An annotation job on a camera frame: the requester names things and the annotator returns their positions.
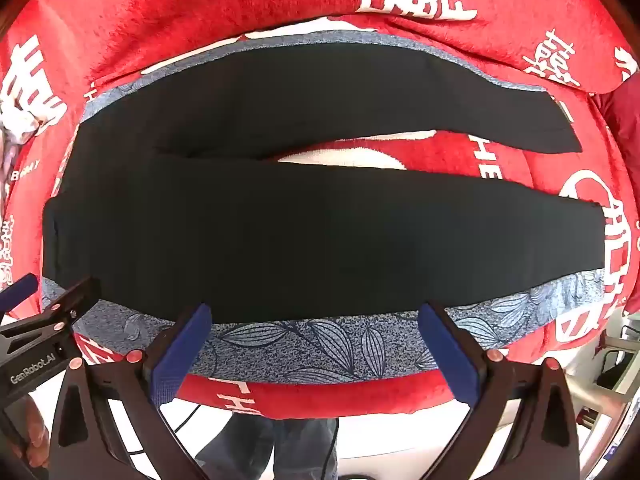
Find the person's left hand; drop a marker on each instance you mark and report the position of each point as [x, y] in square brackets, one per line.
[36, 432]

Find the blue-grey leaf patterned cloth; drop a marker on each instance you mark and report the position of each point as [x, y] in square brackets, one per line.
[300, 352]

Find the black pants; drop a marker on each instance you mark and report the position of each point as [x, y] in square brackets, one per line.
[300, 240]

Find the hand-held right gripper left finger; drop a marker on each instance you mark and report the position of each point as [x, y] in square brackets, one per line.
[182, 355]

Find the grey metal frame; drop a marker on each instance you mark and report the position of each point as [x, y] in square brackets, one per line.
[607, 370]

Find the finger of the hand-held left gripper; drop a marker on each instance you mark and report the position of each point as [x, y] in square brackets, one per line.
[75, 300]
[20, 291]

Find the person's jeans legs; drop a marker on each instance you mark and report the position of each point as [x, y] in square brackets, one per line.
[265, 447]

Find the red printed blanket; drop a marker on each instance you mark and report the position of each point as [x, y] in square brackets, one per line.
[200, 10]

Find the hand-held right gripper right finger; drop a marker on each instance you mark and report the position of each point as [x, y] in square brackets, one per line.
[450, 355]

